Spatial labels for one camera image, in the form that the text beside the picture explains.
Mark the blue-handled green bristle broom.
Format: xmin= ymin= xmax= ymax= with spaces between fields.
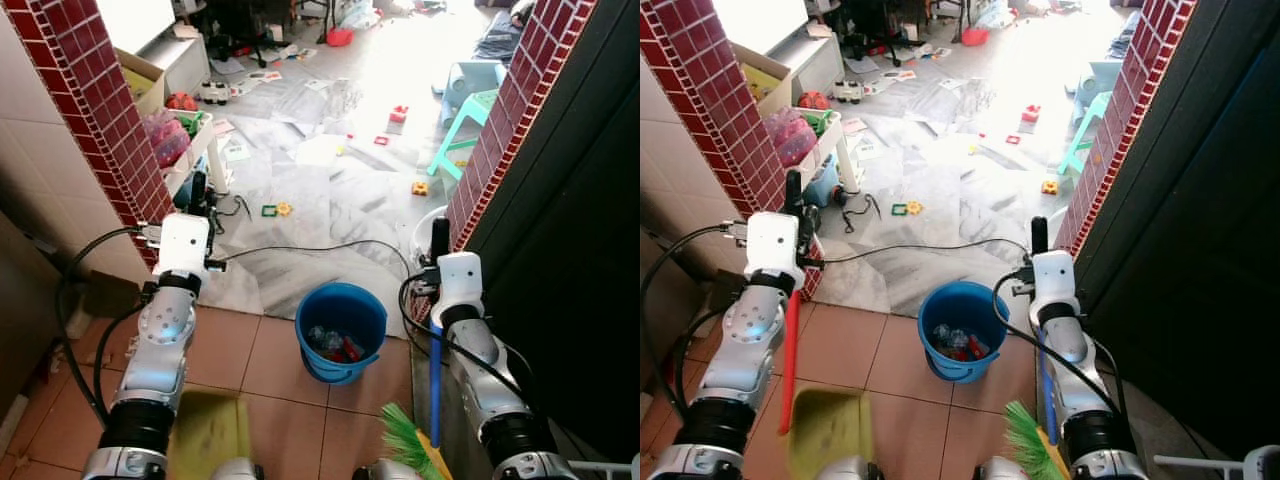
xmin=1003 ymin=328 xmax=1071 ymax=480
xmin=380 ymin=318 xmax=454 ymax=480

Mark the yellow-green dustpan with red handle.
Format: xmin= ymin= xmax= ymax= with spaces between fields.
xmin=778 ymin=288 xmax=877 ymax=480
xmin=167 ymin=390 xmax=251 ymax=480

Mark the white plastic bucket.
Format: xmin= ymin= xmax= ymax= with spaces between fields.
xmin=411 ymin=206 xmax=453 ymax=269

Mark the blue toy vehicle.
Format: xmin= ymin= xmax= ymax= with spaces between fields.
xmin=805 ymin=160 xmax=849 ymax=208

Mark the white low shelf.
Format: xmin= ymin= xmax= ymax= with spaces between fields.
xmin=163 ymin=110 xmax=233 ymax=198
xmin=800 ymin=108 xmax=866 ymax=196

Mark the pink plastic bag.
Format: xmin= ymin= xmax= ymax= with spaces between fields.
xmin=765 ymin=108 xmax=821 ymax=169
xmin=143 ymin=108 xmax=193 ymax=169

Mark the brown cardboard box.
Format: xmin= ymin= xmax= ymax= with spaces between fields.
xmin=113 ymin=47 xmax=169 ymax=118
xmin=733 ymin=42 xmax=796 ymax=119

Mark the white low cabinet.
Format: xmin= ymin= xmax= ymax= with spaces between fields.
xmin=765 ymin=20 xmax=846 ymax=98
xmin=135 ymin=25 xmax=213 ymax=98

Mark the green plastic stool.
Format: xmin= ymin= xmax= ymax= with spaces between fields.
xmin=428 ymin=88 xmax=501 ymax=183
xmin=1060 ymin=90 xmax=1113 ymax=176

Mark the blue plastic bucket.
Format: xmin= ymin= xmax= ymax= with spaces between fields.
xmin=294 ymin=281 xmax=389 ymax=387
xmin=917 ymin=280 xmax=1011 ymax=385

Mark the grey-blue plastic stool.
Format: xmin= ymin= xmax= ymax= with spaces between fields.
xmin=440 ymin=60 xmax=508 ymax=126
xmin=1075 ymin=60 xmax=1123 ymax=126

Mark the white metal rack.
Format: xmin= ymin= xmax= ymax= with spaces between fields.
xmin=1152 ymin=445 xmax=1280 ymax=480

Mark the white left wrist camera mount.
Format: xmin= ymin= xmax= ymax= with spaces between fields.
xmin=743 ymin=211 xmax=807 ymax=281
xmin=152 ymin=212 xmax=214 ymax=283

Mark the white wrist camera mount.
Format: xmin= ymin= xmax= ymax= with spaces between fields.
xmin=743 ymin=211 xmax=807 ymax=281
xmin=152 ymin=212 xmax=214 ymax=283
xmin=1030 ymin=250 xmax=1076 ymax=321
xmin=430 ymin=252 xmax=487 ymax=323

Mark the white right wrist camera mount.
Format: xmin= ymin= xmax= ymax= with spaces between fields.
xmin=1030 ymin=250 xmax=1076 ymax=321
xmin=430 ymin=252 xmax=487 ymax=323

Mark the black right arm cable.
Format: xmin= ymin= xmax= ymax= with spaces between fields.
xmin=990 ymin=270 xmax=1126 ymax=421
xmin=398 ymin=270 xmax=541 ymax=411

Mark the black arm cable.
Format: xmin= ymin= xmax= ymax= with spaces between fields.
xmin=990 ymin=270 xmax=1126 ymax=421
xmin=398 ymin=270 xmax=541 ymax=411
xmin=640 ymin=224 xmax=749 ymax=416
xmin=55 ymin=226 xmax=161 ymax=426

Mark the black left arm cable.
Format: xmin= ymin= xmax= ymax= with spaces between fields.
xmin=55 ymin=226 xmax=161 ymax=426
xmin=640 ymin=224 xmax=749 ymax=416

